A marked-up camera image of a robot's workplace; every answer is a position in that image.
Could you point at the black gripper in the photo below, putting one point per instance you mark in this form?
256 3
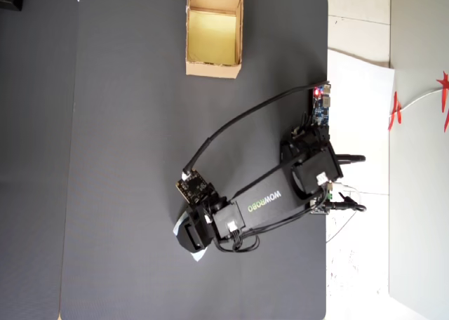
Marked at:
196 228

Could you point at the white motor controller board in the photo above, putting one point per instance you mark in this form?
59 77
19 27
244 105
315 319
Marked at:
320 211

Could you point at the open cardboard box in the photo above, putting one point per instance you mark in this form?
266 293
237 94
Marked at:
212 36

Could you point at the blue circuit board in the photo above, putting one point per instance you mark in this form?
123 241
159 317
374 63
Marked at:
320 107

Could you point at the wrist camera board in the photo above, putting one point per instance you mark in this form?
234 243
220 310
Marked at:
192 186

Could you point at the large black mat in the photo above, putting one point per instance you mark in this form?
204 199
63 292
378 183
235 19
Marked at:
140 123

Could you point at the black WOWROBO robot arm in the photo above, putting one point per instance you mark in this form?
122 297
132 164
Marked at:
273 199

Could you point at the red ribbon strip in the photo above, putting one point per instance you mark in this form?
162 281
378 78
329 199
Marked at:
396 109

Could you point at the grey board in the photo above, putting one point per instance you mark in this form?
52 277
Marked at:
421 200

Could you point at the black power plug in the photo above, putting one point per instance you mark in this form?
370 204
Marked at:
345 206

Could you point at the red star decoration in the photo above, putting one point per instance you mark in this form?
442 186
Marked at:
445 95

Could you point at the white paper sheet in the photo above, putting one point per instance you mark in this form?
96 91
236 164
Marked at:
361 99

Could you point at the dark grey mat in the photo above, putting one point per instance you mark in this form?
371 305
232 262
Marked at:
35 158

